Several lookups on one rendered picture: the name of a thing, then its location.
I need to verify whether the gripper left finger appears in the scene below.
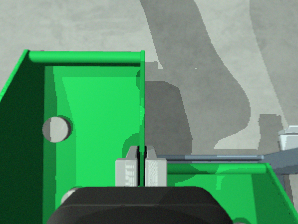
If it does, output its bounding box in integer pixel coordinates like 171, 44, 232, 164
115, 146, 140, 186

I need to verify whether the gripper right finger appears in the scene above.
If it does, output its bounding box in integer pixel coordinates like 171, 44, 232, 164
144, 146, 167, 186

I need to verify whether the grey steel disc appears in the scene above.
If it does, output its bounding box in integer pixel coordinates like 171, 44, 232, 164
61, 187, 79, 204
42, 117, 71, 143

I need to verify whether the dark grey metal shelf frame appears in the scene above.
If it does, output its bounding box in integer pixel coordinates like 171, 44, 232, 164
157, 125, 298, 174

